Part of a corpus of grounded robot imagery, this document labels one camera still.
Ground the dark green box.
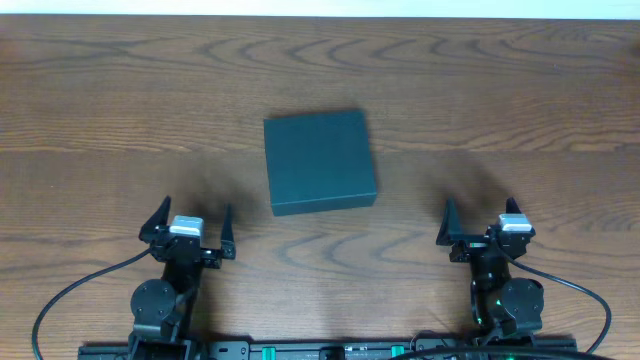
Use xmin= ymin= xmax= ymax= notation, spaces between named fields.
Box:
xmin=264 ymin=110 xmax=377 ymax=216

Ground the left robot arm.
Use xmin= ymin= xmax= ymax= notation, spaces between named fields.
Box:
xmin=127 ymin=197 xmax=236 ymax=360

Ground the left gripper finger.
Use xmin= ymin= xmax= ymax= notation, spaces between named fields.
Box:
xmin=138 ymin=196 xmax=171 ymax=244
xmin=220 ymin=205 xmax=236 ymax=260

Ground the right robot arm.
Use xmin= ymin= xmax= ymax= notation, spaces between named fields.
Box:
xmin=436 ymin=198 xmax=544 ymax=346

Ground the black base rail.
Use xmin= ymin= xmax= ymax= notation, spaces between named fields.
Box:
xmin=77 ymin=334 xmax=577 ymax=360

